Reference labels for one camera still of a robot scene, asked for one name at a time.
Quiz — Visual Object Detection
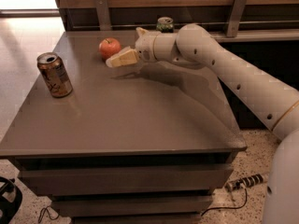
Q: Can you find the right metal bracket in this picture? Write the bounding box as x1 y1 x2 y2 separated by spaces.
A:
225 0 247 37

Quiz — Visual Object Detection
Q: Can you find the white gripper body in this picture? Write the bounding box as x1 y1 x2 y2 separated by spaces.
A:
135 27 160 63

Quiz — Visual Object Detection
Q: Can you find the red apple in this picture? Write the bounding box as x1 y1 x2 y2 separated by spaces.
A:
99 37 121 61

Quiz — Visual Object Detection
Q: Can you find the metal bracket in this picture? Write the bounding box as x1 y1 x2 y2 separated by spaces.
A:
225 0 247 37
94 0 111 31

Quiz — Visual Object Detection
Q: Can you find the white power strip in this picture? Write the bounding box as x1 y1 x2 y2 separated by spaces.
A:
224 173 269 192

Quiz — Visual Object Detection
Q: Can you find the left metal bracket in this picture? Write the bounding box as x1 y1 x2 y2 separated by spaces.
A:
94 0 111 31

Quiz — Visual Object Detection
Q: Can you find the black chair base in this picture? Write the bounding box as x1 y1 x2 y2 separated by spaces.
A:
0 177 22 224

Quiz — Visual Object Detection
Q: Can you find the grey drawer cabinet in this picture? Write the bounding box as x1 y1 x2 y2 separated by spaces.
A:
0 32 246 224

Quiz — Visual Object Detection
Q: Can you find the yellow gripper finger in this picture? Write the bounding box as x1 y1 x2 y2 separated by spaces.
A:
106 47 139 68

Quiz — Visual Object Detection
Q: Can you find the black power cable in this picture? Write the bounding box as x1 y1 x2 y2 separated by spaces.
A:
200 186 249 217

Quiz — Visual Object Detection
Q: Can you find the thin black floor cable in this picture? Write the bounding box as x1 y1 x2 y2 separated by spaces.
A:
37 206 60 224

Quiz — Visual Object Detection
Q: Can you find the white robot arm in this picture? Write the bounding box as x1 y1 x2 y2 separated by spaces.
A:
107 24 299 224

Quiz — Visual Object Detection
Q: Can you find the brown gold soda can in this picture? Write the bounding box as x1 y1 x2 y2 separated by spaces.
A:
36 52 73 98

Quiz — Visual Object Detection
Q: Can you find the green soda can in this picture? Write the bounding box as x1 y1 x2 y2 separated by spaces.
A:
156 17 174 33

